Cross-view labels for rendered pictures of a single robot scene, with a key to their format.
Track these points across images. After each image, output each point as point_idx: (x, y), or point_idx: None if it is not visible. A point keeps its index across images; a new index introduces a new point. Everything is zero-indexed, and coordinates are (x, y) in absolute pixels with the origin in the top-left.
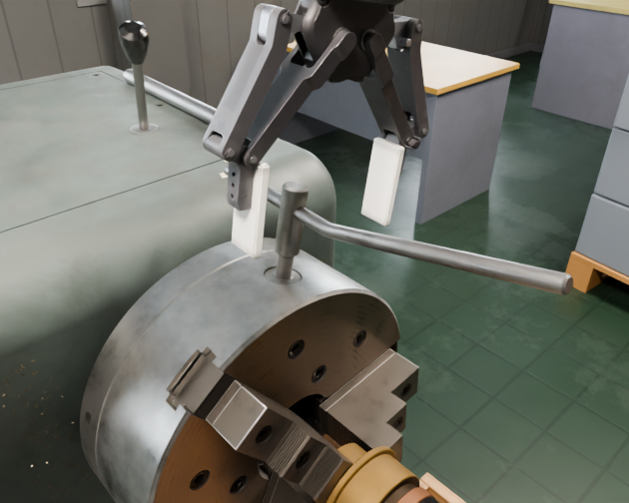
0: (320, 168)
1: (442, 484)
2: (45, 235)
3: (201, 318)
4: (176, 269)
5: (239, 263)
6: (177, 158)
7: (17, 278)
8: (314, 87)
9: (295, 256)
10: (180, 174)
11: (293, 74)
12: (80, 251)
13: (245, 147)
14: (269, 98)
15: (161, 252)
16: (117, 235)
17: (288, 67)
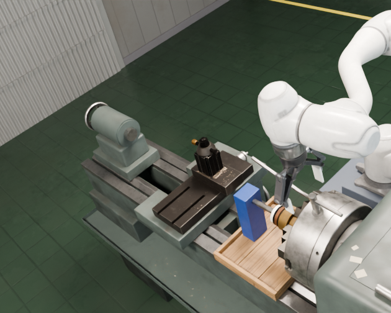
0: (319, 272)
1: (269, 290)
2: None
3: (336, 198)
4: (351, 210)
5: (332, 212)
6: (385, 258)
7: None
8: None
9: (318, 226)
10: (375, 244)
11: (306, 159)
12: (382, 204)
13: (316, 159)
14: (312, 160)
15: (363, 220)
16: (376, 212)
17: (308, 160)
